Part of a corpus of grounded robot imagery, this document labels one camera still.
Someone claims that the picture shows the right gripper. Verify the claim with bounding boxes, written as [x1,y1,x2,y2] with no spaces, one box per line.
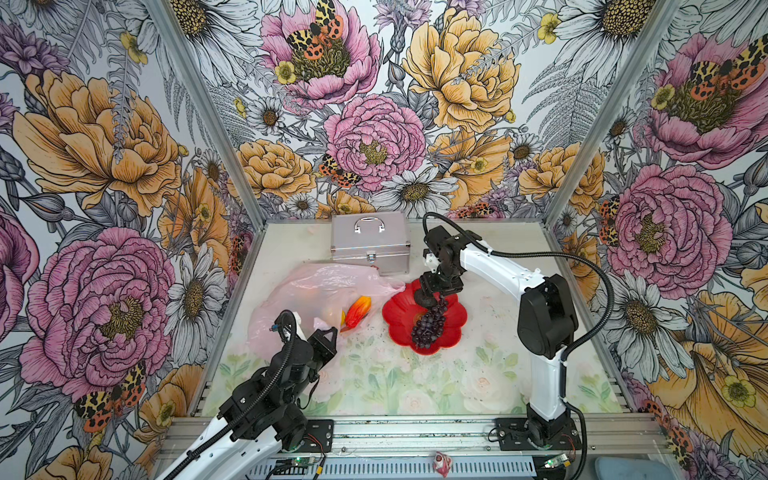
[419,260,463,301]

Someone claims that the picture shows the dark grape bunch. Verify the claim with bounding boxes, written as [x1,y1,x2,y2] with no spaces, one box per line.
[411,297,448,350]

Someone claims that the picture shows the red flower-shaped plate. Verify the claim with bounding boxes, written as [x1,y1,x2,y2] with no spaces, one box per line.
[382,280,468,355]

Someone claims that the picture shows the orange carrot-like fruit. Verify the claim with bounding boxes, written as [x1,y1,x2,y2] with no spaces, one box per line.
[340,296,372,332]

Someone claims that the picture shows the pink plastic bag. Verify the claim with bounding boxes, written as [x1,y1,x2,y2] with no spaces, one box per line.
[246,262,405,360]

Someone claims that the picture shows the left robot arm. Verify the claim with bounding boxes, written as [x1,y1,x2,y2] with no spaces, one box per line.
[158,327,338,479]

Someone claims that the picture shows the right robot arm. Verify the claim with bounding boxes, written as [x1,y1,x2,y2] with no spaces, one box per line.
[412,229,578,448]

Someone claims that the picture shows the silver metal case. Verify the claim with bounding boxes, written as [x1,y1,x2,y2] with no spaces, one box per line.
[330,211,411,275]

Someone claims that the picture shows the green circuit board left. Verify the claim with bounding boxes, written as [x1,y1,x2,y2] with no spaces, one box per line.
[275,456,321,469]

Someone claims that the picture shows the green circuit board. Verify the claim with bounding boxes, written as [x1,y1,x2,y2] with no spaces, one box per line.
[275,456,321,469]
[542,453,571,469]

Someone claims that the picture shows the pink small toy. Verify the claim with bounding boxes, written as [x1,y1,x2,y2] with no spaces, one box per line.
[432,452,453,478]

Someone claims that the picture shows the white vented strip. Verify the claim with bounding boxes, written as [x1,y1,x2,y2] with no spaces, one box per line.
[248,455,538,480]

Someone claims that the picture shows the green circuit board right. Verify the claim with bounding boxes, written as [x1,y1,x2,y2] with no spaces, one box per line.
[542,453,571,469]

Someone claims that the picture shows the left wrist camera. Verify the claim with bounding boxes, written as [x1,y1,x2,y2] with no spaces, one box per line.
[270,310,306,344]

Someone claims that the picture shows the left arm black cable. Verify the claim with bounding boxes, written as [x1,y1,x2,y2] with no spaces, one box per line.
[161,309,299,480]

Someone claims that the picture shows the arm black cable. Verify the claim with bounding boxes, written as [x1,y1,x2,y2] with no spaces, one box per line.
[161,309,299,480]
[421,211,616,480]

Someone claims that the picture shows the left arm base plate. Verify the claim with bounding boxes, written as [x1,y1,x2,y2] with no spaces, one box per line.
[297,418,335,454]

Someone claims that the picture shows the aluminium front rail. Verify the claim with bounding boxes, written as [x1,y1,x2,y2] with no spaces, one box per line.
[155,412,673,458]

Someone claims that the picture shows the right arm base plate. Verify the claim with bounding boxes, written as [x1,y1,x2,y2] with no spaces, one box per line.
[494,415,582,451]

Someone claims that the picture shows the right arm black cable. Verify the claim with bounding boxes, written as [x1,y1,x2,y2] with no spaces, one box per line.
[421,211,616,480]

